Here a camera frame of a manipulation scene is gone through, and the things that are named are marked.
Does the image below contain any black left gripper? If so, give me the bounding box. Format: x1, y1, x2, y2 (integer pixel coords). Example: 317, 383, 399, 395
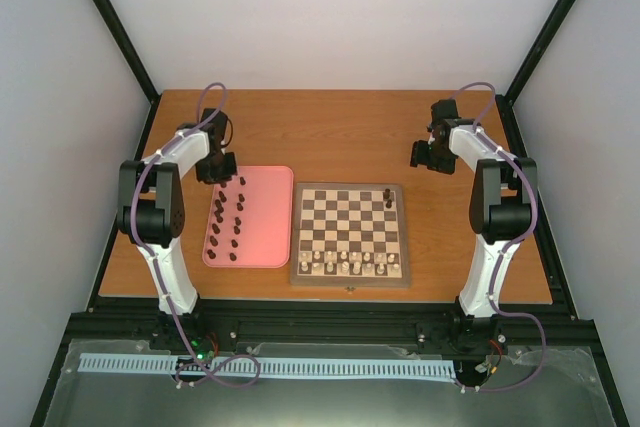
195, 152, 237, 185

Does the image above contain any black aluminium frame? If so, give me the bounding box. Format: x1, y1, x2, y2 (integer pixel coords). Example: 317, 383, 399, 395
32, 0, 629, 426

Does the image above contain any light blue cable duct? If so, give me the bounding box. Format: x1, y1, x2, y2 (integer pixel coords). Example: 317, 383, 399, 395
77, 353, 455, 382

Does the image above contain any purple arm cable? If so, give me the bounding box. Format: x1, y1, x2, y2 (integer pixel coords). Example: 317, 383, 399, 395
128, 82, 261, 389
449, 81, 549, 393

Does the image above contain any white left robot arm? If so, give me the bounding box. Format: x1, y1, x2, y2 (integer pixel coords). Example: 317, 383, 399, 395
116, 109, 237, 350

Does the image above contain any wooden chess board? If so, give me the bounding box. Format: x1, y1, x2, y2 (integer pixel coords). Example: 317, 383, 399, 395
290, 182, 411, 289

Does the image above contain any grey metal base plate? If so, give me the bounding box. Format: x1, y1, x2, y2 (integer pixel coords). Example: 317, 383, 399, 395
42, 341, 616, 426

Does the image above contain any pink plastic tray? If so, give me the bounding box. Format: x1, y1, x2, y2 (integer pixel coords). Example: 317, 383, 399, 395
202, 166, 294, 269

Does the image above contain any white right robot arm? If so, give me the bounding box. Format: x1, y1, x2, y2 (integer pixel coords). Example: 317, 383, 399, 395
410, 99, 538, 319

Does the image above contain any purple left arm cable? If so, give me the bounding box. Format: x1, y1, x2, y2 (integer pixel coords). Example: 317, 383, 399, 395
128, 82, 261, 389

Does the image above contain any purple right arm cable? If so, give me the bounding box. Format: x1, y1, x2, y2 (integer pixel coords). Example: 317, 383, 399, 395
449, 81, 549, 393

